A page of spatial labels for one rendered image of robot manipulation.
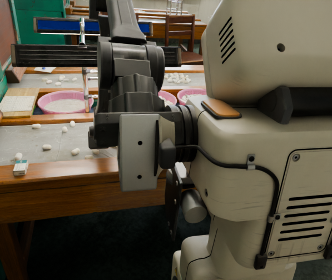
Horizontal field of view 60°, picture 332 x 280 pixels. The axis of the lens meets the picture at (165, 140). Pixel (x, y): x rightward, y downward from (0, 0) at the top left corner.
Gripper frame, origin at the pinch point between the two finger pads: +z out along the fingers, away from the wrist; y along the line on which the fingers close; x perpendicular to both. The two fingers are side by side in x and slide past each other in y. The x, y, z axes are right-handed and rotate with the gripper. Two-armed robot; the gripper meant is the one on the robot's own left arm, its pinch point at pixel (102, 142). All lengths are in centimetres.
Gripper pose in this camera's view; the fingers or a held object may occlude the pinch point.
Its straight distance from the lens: 119.2
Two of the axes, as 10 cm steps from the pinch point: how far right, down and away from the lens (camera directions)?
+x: 0.9, 9.9, -1.4
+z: -2.2, 1.6, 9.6
